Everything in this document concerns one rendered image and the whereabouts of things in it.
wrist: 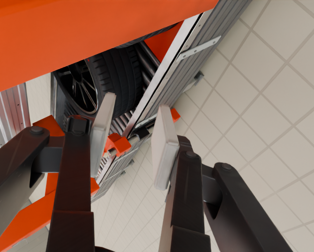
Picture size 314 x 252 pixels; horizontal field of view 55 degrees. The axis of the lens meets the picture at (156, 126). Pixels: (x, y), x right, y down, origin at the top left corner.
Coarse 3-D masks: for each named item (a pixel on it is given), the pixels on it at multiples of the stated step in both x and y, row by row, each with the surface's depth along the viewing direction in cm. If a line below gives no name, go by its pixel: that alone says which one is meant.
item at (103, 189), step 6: (60, 120) 312; (66, 120) 306; (60, 126) 326; (120, 174) 319; (96, 180) 323; (114, 180) 316; (102, 186) 296; (108, 186) 329; (102, 192) 339; (96, 198) 361
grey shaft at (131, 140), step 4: (152, 120) 174; (148, 124) 174; (152, 124) 176; (140, 128) 170; (144, 128) 172; (148, 128) 174; (152, 128) 175; (136, 132) 170; (140, 132) 170; (144, 132) 171; (148, 132) 172; (132, 136) 169; (136, 136) 169; (140, 136) 169; (144, 136) 170; (128, 140) 167; (132, 140) 168; (136, 140) 169; (140, 140) 172; (112, 148) 162; (108, 152) 162; (112, 152) 161; (116, 152) 163
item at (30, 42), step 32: (0, 0) 34; (32, 0) 35; (64, 0) 37; (96, 0) 41; (128, 0) 46; (160, 0) 51; (192, 0) 59; (0, 32) 35; (32, 32) 39; (64, 32) 43; (96, 32) 48; (128, 32) 54; (0, 64) 40; (32, 64) 44; (64, 64) 50
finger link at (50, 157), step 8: (56, 136) 15; (64, 136) 16; (48, 144) 14; (56, 144) 15; (40, 152) 14; (48, 152) 14; (56, 152) 14; (40, 160) 14; (48, 160) 14; (56, 160) 15; (32, 168) 14; (40, 168) 14; (48, 168) 15; (56, 168) 15
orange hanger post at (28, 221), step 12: (96, 192) 233; (36, 204) 204; (48, 204) 206; (24, 216) 199; (36, 216) 201; (48, 216) 203; (12, 228) 194; (24, 228) 196; (36, 228) 198; (0, 240) 189; (12, 240) 191
